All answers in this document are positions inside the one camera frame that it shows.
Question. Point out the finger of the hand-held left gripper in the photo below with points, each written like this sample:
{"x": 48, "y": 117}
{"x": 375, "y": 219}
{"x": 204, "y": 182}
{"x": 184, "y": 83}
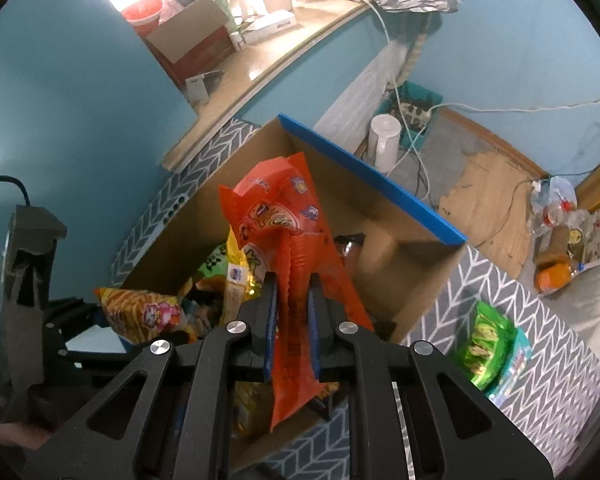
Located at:
{"x": 100, "y": 356}
{"x": 70, "y": 317}

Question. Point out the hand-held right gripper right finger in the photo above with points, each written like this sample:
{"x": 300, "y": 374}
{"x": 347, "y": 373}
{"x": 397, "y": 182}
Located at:
{"x": 316, "y": 330}

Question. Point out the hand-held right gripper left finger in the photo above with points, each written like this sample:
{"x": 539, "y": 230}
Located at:
{"x": 270, "y": 330}

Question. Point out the orange striped snack packet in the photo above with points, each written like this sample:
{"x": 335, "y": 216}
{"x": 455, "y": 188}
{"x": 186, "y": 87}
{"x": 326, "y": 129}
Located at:
{"x": 135, "y": 310}

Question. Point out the cardboard box with blue rim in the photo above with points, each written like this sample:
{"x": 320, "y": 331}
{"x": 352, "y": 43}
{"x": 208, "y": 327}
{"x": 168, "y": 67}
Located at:
{"x": 405, "y": 270}

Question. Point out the red snack packet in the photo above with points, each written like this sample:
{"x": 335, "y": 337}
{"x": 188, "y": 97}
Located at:
{"x": 280, "y": 210}

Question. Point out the green and orange snack packet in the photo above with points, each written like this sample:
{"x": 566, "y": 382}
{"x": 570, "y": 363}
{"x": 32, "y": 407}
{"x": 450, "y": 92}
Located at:
{"x": 212, "y": 267}

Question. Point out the teal snack packet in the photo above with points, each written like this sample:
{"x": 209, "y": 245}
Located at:
{"x": 517, "y": 365}

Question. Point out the white textured panel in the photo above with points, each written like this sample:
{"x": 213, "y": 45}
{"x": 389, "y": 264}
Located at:
{"x": 350, "y": 105}

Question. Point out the white power strip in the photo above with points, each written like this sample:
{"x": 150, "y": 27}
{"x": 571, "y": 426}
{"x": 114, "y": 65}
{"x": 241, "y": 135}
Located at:
{"x": 415, "y": 112}

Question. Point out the orange bottle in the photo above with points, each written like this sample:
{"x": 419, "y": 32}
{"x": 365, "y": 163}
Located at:
{"x": 555, "y": 277}

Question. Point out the small brown box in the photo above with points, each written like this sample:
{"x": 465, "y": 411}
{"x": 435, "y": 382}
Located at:
{"x": 550, "y": 245}

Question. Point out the small grey stand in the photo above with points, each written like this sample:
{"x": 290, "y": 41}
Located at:
{"x": 197, "y": 90}

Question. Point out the teal plastic crate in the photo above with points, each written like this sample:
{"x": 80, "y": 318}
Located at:
{"x": 420, "y": 95}

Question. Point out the wooden window sill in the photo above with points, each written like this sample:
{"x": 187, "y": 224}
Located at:
{"x": 260, "y": 70}

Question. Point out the clear plastic bag of bottles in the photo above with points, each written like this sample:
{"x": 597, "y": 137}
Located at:
{"x": 555, "y": 200}

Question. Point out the grey cushion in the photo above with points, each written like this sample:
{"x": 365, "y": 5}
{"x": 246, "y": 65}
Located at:
{"x": 595, "y": 305}

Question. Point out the red bowl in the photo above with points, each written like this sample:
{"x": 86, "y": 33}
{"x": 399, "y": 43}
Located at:
{"x": 142, "y": 12}

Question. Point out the patterned printed sheet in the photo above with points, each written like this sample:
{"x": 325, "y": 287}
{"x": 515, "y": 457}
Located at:
{"x": 597, "y": 235}

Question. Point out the open cardboard box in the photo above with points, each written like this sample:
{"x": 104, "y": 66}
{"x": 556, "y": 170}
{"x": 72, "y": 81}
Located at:
{"x": 190, "y": 30}

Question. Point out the flat white box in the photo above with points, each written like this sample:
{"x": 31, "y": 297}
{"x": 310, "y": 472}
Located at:
{"x": 270, "y": 25}

